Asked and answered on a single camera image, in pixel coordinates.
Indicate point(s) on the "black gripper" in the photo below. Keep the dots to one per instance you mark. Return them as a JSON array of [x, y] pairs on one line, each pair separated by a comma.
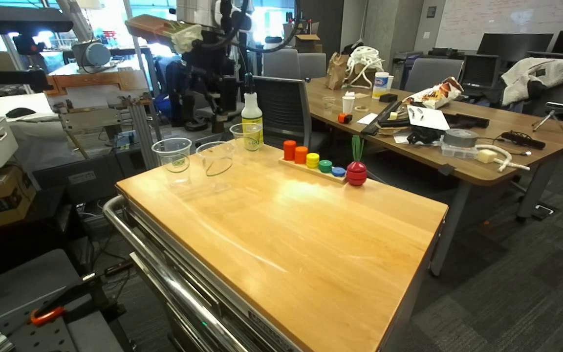
[[211, 70]]

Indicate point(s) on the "spray bottle with yellow liquid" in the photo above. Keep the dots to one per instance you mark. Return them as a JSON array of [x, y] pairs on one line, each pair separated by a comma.
[[252, 128]]

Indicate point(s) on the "dark mesh office chair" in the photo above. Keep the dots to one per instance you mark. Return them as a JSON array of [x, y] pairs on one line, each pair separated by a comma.
[[283, 109]]

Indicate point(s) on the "small cardboard box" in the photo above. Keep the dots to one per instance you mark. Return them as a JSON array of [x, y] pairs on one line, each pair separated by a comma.
[[307, 44]]

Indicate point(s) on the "red cylinder peg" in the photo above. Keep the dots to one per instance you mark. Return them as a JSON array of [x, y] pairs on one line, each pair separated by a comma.
[[289, 150]]

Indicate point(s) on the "orange wooden board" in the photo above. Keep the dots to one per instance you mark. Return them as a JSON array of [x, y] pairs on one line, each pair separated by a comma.
[[92, 79]]

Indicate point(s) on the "grey round device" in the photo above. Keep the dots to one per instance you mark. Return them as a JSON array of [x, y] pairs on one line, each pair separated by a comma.
[[92, 56]]

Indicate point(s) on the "orange cylinder peg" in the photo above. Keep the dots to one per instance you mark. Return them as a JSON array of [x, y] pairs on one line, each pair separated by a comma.
[[301, 156]]

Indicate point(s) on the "brown paper bag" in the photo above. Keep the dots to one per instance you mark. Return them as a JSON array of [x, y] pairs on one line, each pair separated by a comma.
[[336, 71]]

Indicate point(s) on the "yellow cylinder peg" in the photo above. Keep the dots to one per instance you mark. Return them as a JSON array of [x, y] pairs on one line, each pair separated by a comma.
[[313, 161]]

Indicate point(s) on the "small orange item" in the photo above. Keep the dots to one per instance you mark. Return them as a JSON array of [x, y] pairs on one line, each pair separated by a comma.
[[342, 118]]

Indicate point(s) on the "small white bottle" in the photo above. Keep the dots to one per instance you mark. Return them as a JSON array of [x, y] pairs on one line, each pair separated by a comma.
[[348, 105]]

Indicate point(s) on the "green cylinder peg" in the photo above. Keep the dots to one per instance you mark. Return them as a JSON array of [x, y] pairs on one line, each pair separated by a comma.
[[324, 167]]

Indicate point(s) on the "blue cylinder peg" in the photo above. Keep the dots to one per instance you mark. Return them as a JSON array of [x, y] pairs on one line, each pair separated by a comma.
[[338, 171]]

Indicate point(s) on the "white tub with blue label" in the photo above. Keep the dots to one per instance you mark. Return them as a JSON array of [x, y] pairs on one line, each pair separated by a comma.
[[381, 85]]

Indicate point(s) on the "red apple toy green stem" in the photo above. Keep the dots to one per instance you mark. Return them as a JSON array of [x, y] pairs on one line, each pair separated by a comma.
[[356, 175]]

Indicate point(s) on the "black computer mouse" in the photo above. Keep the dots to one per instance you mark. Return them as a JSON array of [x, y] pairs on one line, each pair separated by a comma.
[[19, 113]]

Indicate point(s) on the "black overhead shelf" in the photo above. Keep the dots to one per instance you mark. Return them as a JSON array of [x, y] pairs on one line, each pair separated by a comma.
[[19, 19]]

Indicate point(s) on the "grey office chair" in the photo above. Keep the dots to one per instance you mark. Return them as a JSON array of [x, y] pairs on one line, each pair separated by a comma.
[[430, 71]]

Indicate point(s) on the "white paper sheet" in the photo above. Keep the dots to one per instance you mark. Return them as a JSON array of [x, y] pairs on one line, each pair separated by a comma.
[[428, 118]]

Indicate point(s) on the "colourful snack bag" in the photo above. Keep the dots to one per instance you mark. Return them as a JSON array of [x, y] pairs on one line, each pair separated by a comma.
[[438, 93]]

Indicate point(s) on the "black flat device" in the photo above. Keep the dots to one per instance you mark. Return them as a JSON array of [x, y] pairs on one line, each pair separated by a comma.
[[467, 120]]

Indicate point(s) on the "small black monitor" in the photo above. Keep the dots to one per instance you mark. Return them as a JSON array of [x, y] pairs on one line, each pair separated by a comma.
[[479, 71]]

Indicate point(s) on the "brown wooden office table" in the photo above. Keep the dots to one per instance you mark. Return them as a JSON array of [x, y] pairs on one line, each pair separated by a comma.
[[508, 120]]

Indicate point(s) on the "black wide computer monitor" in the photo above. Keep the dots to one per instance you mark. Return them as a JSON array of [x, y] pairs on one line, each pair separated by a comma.
[[514, 46]]

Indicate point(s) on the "grey perforated metal plate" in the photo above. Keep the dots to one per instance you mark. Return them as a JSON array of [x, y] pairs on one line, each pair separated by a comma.
[[47, 335]]

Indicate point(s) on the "black comb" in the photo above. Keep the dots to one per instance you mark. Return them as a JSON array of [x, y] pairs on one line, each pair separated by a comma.
[[522, 140]]

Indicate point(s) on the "white cloth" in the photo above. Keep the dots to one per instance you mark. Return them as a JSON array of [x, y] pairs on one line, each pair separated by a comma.
[[536, 75]]

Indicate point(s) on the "metal cart frame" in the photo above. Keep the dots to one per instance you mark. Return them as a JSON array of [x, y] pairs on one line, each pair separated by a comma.
[[164, 275]]

